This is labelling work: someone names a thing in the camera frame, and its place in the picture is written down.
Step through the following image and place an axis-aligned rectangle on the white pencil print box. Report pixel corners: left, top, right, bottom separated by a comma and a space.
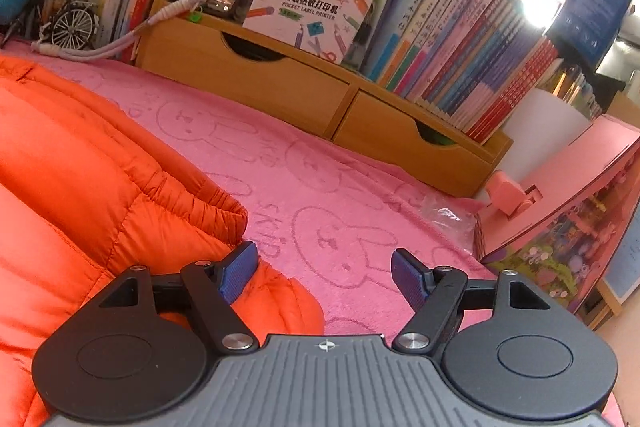
242, 0, 377, 66

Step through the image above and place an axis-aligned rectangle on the row of pastel spine books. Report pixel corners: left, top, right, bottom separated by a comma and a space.
367, 0, 561, 145

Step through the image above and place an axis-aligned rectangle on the dark blue poster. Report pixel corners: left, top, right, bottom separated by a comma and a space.
547, 0, 638, 70

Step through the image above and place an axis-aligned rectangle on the white charging cable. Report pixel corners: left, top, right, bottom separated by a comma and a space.
31, 0, 201, 62

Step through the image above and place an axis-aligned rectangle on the clear plastic wrapper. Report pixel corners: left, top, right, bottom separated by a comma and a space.
412, 192, 483, 253

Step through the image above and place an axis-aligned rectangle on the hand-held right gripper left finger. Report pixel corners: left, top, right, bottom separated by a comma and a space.
97, 241, 260, 353

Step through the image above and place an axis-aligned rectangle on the black miniature bicycle model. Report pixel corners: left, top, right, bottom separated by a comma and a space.
0, 0, 101, 52

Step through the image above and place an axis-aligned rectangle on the blue board on wooden easel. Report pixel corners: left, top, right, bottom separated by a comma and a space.
580, 227, 640, 333

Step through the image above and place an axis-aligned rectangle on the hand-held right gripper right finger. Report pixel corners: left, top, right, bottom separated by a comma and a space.
390, 248, 553, 353

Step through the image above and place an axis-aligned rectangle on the pink toy dollhouse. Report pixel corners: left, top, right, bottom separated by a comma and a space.
472, 114, 640, 323

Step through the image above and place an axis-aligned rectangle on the row of thin booklets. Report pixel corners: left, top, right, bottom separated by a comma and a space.
542, 62, 606, 120

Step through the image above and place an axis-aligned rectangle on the orange puffer jacket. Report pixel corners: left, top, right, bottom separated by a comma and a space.
0, 54, 326, 427

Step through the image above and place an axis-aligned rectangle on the wooden drawer organizer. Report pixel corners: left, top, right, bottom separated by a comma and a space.
134, 0, 515, 198

